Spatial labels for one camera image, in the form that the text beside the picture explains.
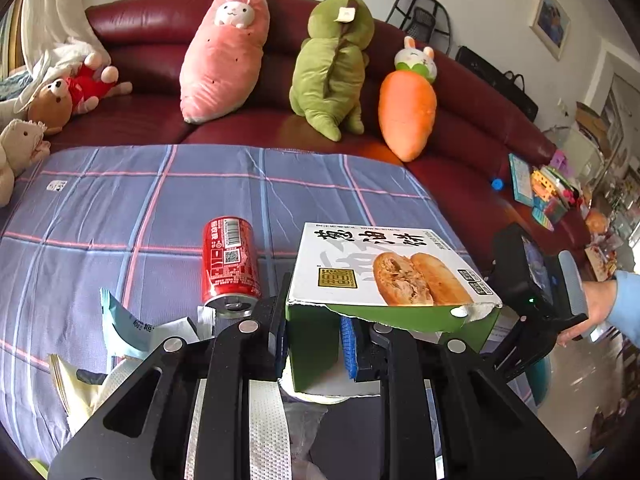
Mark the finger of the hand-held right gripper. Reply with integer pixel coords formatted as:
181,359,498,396
492,317,555,386

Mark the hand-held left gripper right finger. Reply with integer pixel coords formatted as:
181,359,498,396
341,315,577,480

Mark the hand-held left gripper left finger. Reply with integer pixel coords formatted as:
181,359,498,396
47,272,292,480

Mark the teal trash bin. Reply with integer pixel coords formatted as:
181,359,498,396
529,355,552,407

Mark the white and green food box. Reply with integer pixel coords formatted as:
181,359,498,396
285,221,503,398

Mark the person's right hand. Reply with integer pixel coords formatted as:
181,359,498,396
555,280,621,347

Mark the red soda can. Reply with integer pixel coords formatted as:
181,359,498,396
201,216,262,317

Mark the pile of colourful toys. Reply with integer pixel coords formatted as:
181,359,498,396
530,150,587,232

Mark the clear plastic bag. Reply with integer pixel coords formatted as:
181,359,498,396
284,400,328,467

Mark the teal picture book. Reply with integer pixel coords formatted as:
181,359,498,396
508,152,537,207

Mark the white embossed paper strip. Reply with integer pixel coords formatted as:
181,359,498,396
184,379,292,480

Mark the teal and white wrapper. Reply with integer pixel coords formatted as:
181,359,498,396
100,287,168,361

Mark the cardboard box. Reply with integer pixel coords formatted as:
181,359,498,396
575,102,615,157

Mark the blue plaid tablecloth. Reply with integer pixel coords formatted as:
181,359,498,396
0,145,531,467

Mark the black bag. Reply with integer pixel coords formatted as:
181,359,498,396
455,46,539,122

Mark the yellow white wrapper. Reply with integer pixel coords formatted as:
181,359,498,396
47,352,113,423

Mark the orange carrot rabbit plush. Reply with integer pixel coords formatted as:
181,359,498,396
378,36,438,162

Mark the dark red leather sofa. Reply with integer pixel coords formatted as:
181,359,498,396
15,0,592,263

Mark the green dinosaur plush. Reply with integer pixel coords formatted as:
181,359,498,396
289,0,375,142

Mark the pink strawberry plush pillow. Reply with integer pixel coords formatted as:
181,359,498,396
179,0,271,125

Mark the black mesh back support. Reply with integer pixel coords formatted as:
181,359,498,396
385,0,453,55

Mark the brown teddy bear red shirt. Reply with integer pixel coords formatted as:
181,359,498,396
27,52,133,137

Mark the beige plush toy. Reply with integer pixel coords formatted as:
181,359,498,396
0,119,52,208

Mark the white blanket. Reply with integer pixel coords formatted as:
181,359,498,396
20,0,112,68

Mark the framed wall picture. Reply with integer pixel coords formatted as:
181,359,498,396
529,0,572,62

